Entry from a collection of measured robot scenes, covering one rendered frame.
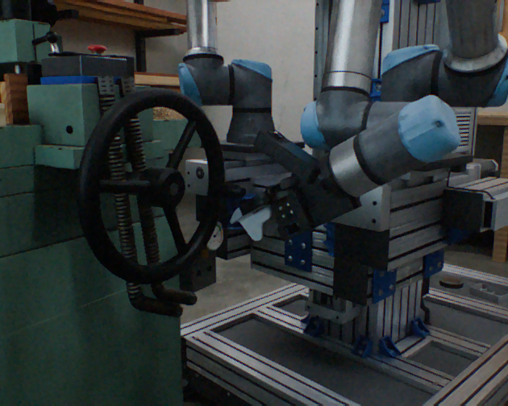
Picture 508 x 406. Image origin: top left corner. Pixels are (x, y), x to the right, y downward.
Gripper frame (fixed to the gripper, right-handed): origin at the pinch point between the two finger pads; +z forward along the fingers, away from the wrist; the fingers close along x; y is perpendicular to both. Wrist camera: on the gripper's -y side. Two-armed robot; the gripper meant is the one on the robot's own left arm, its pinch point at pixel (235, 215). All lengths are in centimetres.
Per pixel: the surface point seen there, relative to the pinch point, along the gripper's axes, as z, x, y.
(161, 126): 13.9, 7.9, -23.1
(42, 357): 31.5, -21.1, 7.9
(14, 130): 13.6, -22.1, -23.6
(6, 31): 17.7, -13.7, -44.1
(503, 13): -23, 315, -72
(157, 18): 165, 222, -185
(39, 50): 17.1, -9.3, -40.5
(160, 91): -5.3, -10.9, -19.2
